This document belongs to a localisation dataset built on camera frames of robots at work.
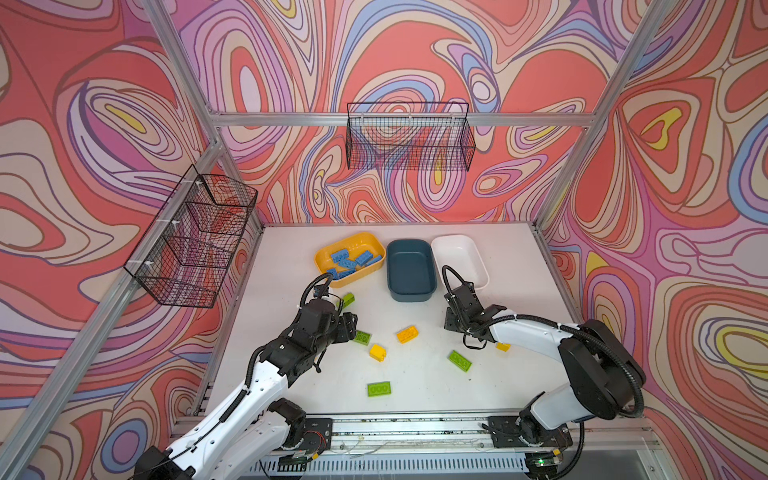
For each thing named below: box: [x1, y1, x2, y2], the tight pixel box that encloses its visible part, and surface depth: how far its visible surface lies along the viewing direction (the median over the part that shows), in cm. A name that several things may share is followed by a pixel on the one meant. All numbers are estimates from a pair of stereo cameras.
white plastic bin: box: [431, 234, 490, 291], surface depth 110 cm
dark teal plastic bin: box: [386, 239, 438, 302], surface depth 107 cm
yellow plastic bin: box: [314, 233, 387, 288], surface depth 110 cm
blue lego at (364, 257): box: [356, 250, 373, 266], surface depth 110 cm
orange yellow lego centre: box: [396, 326, 419, 345], surface depth 92 cm
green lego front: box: [367, 381, 392, 397], surface depth 82 cm
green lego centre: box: [354, 330, 371, 346], surface depth 90 cm
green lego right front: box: [447, 350, 473, 373], surface depth 88 cm
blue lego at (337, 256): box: [332, 248, 349, 264], surface depth 110 cm
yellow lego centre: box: [369, 344, 387, 362], surface depth 88 cm
